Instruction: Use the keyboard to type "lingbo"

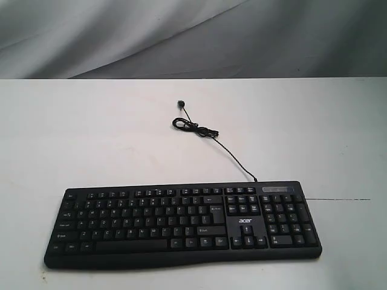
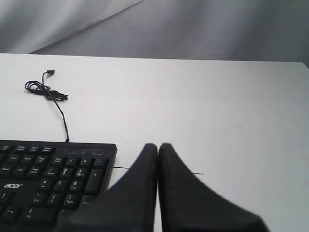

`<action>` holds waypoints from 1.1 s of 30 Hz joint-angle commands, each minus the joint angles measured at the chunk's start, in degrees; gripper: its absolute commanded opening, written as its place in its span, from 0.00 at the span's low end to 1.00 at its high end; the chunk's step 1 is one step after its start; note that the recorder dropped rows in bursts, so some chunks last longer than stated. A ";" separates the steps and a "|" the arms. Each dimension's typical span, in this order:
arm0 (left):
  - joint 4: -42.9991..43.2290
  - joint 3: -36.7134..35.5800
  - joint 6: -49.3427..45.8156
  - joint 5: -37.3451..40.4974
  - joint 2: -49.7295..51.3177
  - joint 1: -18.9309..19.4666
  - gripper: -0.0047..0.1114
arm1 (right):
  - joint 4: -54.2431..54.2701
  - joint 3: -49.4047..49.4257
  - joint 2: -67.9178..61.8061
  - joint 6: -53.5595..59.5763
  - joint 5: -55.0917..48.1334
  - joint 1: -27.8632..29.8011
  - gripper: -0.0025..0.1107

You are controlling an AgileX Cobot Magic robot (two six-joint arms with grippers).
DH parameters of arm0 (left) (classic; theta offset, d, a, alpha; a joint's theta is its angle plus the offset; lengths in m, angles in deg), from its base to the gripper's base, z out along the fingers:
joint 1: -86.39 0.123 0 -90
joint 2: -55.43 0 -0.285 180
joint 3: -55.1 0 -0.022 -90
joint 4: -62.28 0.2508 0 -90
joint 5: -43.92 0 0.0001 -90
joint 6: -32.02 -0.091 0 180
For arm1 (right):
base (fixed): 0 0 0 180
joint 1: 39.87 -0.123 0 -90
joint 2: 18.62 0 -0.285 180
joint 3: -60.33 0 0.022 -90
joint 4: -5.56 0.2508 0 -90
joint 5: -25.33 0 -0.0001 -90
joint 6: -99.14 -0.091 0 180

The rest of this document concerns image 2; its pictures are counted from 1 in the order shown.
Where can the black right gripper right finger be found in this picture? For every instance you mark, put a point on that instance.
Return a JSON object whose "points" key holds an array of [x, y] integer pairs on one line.
{"points": [[188, 205]]}

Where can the black acer keyboard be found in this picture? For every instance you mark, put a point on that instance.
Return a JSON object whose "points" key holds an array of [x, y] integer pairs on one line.
{"points": [[43, 182]]}

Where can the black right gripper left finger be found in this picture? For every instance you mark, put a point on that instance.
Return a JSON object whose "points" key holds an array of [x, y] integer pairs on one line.
{"points": [[128, 206]]}

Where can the grey backdrop cloth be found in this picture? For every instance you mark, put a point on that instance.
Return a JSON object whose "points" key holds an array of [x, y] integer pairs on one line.
{"points": [[254, 30]]}

